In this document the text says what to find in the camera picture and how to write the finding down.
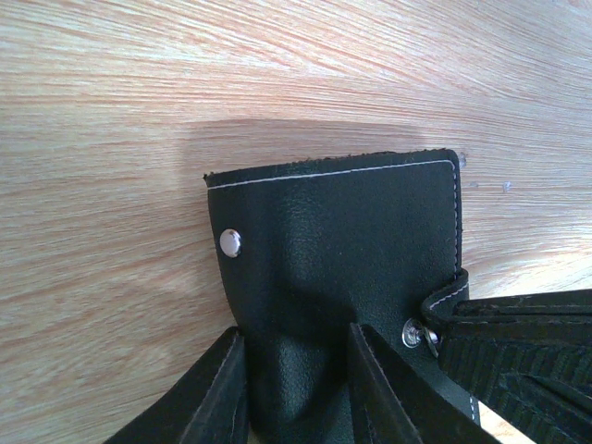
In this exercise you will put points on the black leather card holder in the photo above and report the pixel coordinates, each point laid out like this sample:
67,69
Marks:
324,244

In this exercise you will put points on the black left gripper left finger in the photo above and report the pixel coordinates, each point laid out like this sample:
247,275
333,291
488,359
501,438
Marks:
207,405

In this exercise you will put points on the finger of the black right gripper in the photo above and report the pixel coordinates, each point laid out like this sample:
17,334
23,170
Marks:
527,358

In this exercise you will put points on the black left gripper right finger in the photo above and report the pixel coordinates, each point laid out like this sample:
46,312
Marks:
391,403

